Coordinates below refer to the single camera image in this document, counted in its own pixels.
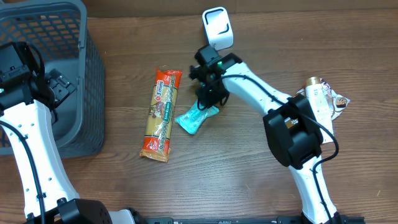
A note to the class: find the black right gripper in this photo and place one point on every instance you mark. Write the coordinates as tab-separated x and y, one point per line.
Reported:
212	100

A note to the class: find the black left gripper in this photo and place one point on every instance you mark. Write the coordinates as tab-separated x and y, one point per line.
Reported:
56	79

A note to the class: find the teal snack packet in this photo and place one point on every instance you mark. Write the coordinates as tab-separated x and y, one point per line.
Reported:
195	117

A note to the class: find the red spaghetti pasta packet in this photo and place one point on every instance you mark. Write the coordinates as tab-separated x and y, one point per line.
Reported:
161	114

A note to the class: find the white tube gold cap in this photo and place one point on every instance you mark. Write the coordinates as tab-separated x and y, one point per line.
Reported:
317	99

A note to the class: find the beige bread snack bag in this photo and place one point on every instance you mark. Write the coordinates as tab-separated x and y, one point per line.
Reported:
337	103

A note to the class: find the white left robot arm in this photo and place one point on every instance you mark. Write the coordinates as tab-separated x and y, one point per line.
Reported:
26	105

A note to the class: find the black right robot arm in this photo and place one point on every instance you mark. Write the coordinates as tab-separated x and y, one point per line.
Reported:
293	134

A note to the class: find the white barcode scanner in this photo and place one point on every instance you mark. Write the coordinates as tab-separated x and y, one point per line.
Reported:
218	28

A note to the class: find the grey plastic mesh basket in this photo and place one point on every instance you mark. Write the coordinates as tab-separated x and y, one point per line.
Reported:
58	30

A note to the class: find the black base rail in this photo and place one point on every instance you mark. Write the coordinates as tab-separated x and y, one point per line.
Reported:
138	218

